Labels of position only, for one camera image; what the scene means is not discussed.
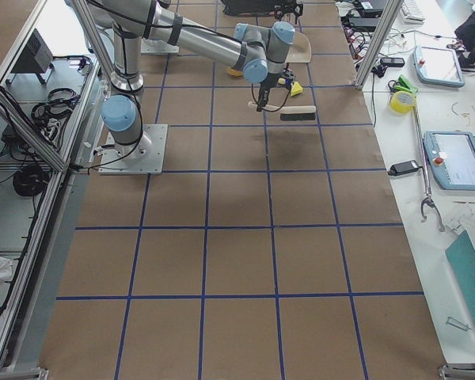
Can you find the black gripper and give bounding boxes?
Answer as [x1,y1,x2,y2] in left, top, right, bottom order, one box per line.
[256,66,295,112]

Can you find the beige hand brush black bristles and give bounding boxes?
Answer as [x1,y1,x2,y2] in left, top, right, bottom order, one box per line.
[248,101,317,121]

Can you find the yellow wedge sponge piece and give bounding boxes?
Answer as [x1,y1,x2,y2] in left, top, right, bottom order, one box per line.
[290,82,303,97]

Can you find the beige plastic dustpan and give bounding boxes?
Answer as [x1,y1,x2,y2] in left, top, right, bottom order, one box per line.
[286,32,312,63]

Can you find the yellow tape roll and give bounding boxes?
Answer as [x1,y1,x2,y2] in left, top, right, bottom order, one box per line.
[389,91,416,115]

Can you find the black power adapter brick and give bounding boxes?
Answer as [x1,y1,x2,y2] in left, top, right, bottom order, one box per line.
[388,160,420,177]

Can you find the blue teach pendant far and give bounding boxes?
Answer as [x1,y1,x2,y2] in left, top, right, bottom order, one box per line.
[412,45,466,88]

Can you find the blue teach pendant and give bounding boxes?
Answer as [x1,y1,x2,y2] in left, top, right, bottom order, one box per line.
[412,45,466,88]
[424,131,475,191]

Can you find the metal reach grabber tool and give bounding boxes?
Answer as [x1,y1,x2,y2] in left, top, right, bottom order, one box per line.
[412,105,445,233]

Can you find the blue teach pendant near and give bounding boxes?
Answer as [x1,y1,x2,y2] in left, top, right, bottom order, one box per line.
[424,131,475,191]

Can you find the grey electronics box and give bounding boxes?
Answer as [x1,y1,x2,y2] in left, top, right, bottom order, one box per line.
[11,28,54,84]

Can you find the square robot base plate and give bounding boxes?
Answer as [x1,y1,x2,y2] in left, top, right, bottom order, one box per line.
[97,124,168,175]

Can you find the aluminium frame post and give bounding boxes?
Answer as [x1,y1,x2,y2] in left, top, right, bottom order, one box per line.
[355,0,403,90]

